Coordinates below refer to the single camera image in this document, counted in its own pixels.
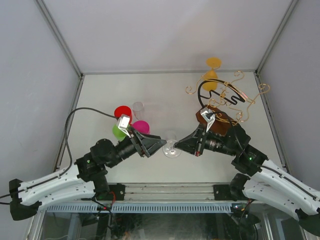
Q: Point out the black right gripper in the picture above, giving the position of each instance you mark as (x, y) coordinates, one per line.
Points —
(192, 144)

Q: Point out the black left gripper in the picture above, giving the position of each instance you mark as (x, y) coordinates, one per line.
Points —
(146, 146)

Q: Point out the clear wine glass back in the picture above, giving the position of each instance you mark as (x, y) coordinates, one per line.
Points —
(169, 149)

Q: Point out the clear wine glass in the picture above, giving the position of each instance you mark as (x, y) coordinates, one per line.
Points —
(138, 110)
(169, 149)

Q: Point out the pink wine glass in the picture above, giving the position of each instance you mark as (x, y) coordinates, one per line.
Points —
(141, 126)

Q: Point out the green wine glass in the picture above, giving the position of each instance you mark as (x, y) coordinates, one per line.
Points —
(118, 132)

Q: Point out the clear wine glass front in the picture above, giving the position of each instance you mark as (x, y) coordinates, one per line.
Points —
(138, 110)

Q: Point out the red wine glass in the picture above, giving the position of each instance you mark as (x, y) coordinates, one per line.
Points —
(123, 110)

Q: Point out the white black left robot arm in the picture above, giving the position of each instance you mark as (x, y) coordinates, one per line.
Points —
(83, 179)

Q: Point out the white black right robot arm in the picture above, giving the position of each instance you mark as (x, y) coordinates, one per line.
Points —
(258, 177)

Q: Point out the brown wooden rack base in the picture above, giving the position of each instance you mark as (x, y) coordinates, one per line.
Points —
(221, 124)

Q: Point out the yellow wine glass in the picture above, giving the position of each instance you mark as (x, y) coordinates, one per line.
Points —
(214, 63)

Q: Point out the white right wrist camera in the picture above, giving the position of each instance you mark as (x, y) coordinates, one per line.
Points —
(209, 116)

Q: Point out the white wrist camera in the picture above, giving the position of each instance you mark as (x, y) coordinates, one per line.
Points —
(123, 123)
(209, 116)

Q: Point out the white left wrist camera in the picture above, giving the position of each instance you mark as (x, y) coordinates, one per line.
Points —
(123, 123)

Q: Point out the aluminium mounting rail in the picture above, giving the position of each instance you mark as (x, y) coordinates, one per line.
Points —
(172, 192)

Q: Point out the gold wire glass rack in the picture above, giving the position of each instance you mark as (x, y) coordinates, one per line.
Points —
(228, 95)

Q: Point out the blue slotted cable duct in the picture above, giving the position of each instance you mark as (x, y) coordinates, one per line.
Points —
(143, 208)

